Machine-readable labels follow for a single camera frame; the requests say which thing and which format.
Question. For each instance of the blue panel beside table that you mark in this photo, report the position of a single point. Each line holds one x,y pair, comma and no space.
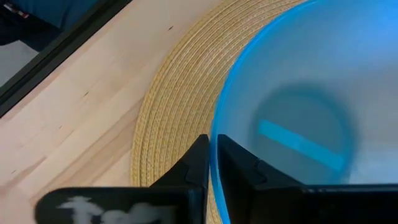
62,12

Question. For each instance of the round woven straw placemat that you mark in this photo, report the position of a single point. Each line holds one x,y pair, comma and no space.
180,93

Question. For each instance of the light blue bowl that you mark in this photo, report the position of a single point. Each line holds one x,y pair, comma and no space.
311,62

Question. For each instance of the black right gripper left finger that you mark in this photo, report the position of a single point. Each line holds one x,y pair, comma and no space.
192,168

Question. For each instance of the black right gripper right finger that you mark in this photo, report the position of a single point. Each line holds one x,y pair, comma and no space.
248,186

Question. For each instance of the black metal table frame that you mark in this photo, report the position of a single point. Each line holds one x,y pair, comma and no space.
46,62

